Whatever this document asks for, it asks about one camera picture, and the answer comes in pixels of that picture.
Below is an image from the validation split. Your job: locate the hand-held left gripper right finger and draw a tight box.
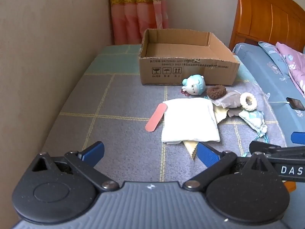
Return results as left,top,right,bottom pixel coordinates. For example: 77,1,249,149
183,143,278,191

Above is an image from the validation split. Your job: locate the black smartphone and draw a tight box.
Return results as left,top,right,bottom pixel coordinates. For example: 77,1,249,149
286,97,305,111

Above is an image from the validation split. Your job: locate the blue floral sachet with tassel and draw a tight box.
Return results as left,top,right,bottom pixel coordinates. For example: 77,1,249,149
238,110,269,154

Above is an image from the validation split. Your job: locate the grey and green checkered blanket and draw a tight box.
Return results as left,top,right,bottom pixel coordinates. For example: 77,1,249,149
43,44,289,184

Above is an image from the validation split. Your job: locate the pink floral pillow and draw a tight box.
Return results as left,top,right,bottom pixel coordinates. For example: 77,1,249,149
276,42,305,93

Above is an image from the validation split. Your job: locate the brown fuzzy scrunchie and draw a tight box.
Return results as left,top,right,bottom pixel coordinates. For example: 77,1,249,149
206,85,227,100

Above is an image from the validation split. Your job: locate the brown cardboard box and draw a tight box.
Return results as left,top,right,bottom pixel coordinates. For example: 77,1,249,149
139,29,241,86

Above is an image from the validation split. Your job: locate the wooden headboard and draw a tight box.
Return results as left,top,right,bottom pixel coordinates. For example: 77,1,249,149
228,0,305,53

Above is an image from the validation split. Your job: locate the blue and white plush toy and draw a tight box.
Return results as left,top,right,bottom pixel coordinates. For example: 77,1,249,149
181,74,206,97

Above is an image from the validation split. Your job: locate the pink nail file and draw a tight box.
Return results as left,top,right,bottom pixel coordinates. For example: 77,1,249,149
145,103,168,132

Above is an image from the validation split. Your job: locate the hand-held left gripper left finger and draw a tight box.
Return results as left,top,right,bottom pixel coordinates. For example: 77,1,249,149
24,141,119,193

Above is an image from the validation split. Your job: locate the grey sachet bag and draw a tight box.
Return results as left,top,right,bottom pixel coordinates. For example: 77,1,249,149
226,108,244,118
212,91,242,110

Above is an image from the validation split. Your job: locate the pink patterned curtain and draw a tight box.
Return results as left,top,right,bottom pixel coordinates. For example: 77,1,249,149
109,0,169,45

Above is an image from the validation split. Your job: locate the grey-blue floral pillow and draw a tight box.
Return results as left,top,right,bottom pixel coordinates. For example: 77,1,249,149
258,41,305,96

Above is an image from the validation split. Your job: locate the white cloth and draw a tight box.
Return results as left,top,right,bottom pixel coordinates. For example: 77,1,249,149
161,98,221,145

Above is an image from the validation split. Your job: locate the yellow cleaning cloth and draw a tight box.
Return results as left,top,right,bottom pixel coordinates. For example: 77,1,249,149
182,105,231,162

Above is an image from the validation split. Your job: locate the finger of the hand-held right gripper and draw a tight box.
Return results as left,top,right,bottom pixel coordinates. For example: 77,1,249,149
291,132,305,145
250,141,305,164

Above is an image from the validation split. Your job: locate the cream fuzzy scrunchie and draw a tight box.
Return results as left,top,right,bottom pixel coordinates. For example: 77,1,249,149
239,93,257,111

